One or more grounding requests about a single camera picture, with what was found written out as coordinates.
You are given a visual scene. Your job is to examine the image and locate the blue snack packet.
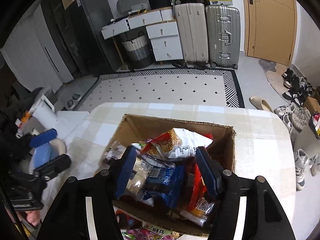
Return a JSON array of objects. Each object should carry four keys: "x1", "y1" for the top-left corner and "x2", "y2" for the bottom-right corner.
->
[{"x1": 143, "y1": 165, "x2": 185, "y2": 209}]

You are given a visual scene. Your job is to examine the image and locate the purple QQ candy bag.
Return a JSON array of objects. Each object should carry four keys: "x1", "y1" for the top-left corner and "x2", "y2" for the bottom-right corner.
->
[{"x1": 121, "y1": 223, "x2": 180, "y2": 240}]

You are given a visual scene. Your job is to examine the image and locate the left hand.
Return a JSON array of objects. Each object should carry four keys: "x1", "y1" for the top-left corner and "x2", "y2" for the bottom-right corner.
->
[{"x1": 25, "y1": 210, "x2": 41, "y2": 226}]

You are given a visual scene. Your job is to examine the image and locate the red snack packet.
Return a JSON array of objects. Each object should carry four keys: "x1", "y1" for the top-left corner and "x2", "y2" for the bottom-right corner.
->
[{"x1": 187, "y1": 163, "x2": 207, "y2": 212}]

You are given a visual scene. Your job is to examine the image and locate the clear cracker packet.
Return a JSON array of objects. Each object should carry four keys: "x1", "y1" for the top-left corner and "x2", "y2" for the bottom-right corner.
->
[{"x1": 125, "y1": 157, "x2": 164, "y2": 201}]

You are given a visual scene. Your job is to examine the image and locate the blue stacked bowls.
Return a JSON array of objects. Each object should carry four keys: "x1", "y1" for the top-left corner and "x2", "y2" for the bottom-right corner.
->
[{"x1": 33, "y1": 142, "x2": 59, "y2": 168}]

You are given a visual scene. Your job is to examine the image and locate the brown cardboard SF box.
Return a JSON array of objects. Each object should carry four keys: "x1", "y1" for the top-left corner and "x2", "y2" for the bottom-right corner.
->
[{"x1": 107, "y1": 114, "x2": 235, "y2": 236}]

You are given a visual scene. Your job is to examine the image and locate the white peanut snack bag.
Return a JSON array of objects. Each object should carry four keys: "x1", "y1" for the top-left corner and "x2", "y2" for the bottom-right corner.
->
[{"x1": 140, "y1": 128, "x2": 213, "y2": 161}]

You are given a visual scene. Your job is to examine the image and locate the white appliance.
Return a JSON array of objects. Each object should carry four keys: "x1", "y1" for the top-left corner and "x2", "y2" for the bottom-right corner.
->
[{"x1": 29, "y1": 93, "x2": 57, "y2": 129}]

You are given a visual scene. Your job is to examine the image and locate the beige slipper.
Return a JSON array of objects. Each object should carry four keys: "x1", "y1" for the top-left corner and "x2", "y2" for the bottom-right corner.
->
[{"x1": 249, "y1": 96, "x2": 273, "y2": 113}]

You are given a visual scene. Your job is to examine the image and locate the dark grey refrigerator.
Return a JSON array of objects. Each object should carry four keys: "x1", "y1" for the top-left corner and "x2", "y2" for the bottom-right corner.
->
[{"x1": 66, "y1": 0, "x2": 122, "y2": 76}]

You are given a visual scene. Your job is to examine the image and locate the woven laundry basket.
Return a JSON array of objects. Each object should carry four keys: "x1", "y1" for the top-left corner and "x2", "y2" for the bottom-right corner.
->
[{"x1": 122, "y1": 31, "x2": 155, "y2": 70}]

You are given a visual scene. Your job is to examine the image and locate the silver hard suitcase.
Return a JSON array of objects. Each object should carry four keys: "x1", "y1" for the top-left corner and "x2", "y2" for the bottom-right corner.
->
[{"x1": 205, "y1": 5, "x2": 241, "y2": 69}]

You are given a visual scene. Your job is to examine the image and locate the white drawer desk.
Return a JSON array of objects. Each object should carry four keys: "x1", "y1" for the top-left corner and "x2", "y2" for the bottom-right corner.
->
[{"x1": 101, "y1": 7, "x2": 183, "y2": 62}]

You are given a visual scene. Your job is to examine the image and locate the beige hard suitcase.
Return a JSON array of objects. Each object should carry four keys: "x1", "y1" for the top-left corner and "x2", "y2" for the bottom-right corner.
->
[{"x1": 174, "y1": 3, "x2": 209, "y2": 63}]

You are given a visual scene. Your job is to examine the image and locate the wooden door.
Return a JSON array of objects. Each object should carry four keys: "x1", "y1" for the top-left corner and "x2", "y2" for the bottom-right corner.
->
[{"x1": 244, "y1": 0, "x2": 297, "y2": 66}]

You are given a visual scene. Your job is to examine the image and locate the oval grey mirror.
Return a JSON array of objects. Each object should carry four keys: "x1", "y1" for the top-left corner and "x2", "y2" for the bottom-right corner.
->
[{"x1": 117, "y1": 0, "x2": 151, "y2": 16}]

